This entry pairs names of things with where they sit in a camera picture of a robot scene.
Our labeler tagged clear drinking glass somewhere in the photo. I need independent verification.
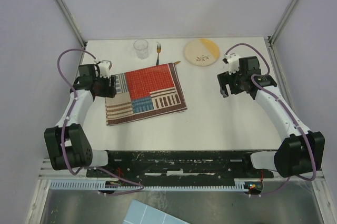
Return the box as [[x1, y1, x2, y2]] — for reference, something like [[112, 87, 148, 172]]
[[133, 39, 149, 60]]

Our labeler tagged aluminium frame post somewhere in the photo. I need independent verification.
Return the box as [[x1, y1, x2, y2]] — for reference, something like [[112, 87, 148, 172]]
[[54, 0, 87, 47], [268, 0, 300, 46]]

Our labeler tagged aluminium front frame rail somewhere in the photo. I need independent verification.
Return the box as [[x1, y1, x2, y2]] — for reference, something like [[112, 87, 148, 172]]
[[39, 158, 323, 181]]

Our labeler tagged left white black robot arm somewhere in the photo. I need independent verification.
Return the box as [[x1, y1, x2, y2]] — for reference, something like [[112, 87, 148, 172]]
[[44, 60, 116, 177]]

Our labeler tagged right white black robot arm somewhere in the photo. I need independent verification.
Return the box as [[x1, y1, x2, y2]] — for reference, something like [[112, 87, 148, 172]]
[[217, 53, 325, 181]]

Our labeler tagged patchwork patterned placemat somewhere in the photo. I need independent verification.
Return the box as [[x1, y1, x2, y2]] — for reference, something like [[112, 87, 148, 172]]
[[105, 63, 187, 126]]

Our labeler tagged cream yellow ceramic plate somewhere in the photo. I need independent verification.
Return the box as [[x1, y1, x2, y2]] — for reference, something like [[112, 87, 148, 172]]
[[183, 38, 220, 66]]

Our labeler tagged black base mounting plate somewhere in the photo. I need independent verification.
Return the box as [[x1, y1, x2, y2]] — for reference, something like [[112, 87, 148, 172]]
[[86, 150, 274, 187]]

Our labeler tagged blue tiled board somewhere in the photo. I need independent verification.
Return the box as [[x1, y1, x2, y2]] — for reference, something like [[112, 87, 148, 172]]
[[122, 199, 187, 224]]

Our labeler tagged right aluminium frame post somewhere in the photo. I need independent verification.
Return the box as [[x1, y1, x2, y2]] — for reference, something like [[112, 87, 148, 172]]
[[268, 0, 300, 46]]

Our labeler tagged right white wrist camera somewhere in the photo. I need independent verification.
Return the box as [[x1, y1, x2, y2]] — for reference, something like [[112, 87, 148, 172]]
[[223, 53, 241, 75]]

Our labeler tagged left aluminium frame post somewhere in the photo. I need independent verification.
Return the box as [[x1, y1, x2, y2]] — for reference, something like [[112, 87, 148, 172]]
[[54, 0, 87, 47]]

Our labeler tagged light blue cable duct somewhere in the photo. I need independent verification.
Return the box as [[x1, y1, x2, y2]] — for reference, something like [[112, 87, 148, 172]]
[[49, 180, 248, 192]]

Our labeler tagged green handled fork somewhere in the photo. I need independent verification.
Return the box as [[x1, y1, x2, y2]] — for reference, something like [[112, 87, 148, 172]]
[[156, 43, 161, 66]]

